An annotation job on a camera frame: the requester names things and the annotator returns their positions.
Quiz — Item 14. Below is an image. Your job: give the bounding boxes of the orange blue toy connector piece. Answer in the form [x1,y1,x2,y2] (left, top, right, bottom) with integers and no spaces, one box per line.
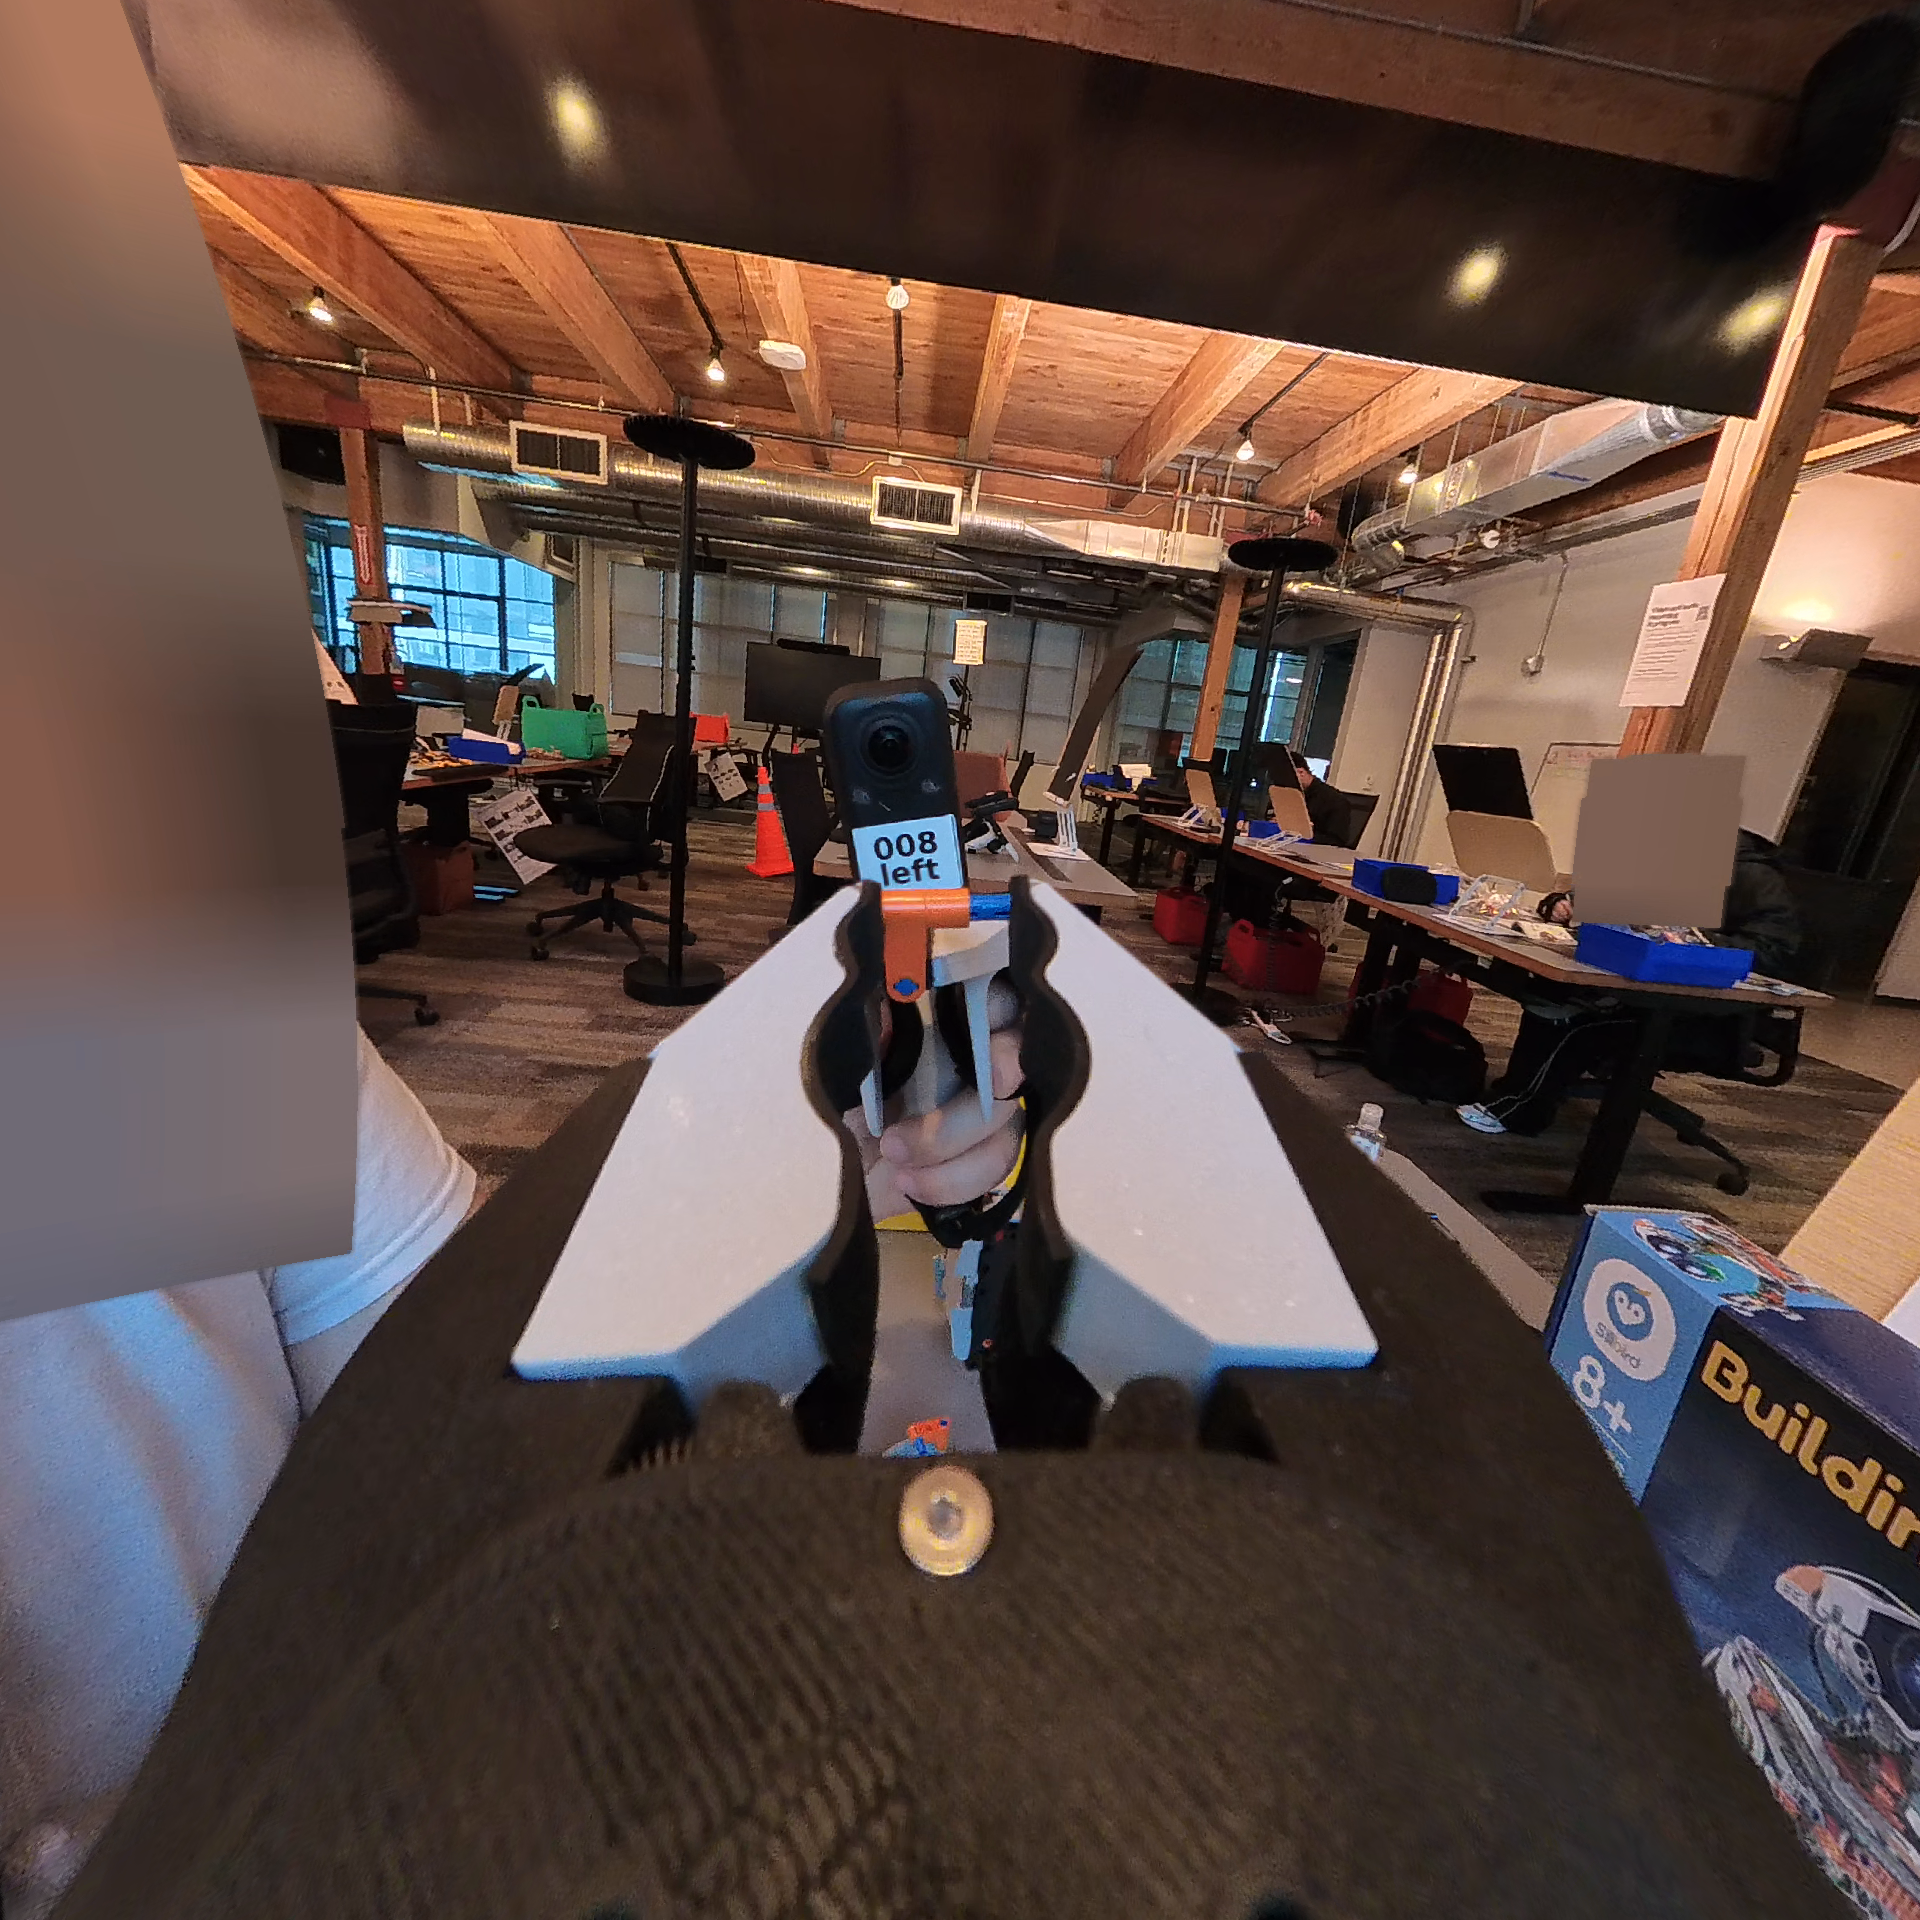
[880,885,1024,1003]

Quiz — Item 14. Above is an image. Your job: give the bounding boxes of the white paper notice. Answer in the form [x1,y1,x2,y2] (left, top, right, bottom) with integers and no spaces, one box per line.
[1620,574,1729,711]

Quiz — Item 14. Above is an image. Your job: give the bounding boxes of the black floor lamp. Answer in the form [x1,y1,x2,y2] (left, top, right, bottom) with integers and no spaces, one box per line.
[619,412,757,1007]

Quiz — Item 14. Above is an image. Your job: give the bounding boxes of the person's left hand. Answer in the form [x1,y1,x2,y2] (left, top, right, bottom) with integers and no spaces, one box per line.
[872,997,1032,1225]

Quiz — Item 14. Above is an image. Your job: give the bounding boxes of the person's white shirt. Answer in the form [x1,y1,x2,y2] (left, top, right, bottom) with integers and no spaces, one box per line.
[0,1036,484,1920]

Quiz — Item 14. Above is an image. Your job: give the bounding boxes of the blue building toy box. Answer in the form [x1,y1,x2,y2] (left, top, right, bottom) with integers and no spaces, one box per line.
[1545,1206,1920,1920]

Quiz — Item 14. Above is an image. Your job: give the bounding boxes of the black office chair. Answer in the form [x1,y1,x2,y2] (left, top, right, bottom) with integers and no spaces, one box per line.
[513,711,680,961]
[326,696,446,1029]

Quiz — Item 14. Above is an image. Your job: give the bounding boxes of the silver ventilation duct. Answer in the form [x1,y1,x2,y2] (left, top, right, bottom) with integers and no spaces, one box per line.
[401,420,1235,580]
[1347,401,1728,559]

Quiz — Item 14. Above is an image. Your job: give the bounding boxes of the black television screen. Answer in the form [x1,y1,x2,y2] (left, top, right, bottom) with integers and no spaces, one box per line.
[743,641,884,731]

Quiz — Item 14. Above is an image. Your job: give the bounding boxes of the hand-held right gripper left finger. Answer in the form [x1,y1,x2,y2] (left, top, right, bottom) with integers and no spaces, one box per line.
[509,883,888,1453]

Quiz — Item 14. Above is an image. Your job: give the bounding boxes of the long wooden office table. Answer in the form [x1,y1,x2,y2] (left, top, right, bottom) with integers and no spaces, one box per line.
[1136,809,1835,1215]

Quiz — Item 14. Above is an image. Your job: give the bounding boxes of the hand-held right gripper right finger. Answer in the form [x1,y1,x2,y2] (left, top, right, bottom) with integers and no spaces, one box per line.
[982,883,1382,1453]

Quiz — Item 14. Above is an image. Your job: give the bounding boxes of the wooden support post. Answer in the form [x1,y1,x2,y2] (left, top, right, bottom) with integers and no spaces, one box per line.
[1615,223,1894,758]

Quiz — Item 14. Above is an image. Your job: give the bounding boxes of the dark overhead shelf board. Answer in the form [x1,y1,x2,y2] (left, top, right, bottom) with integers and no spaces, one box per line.
[127,0,1920,425]

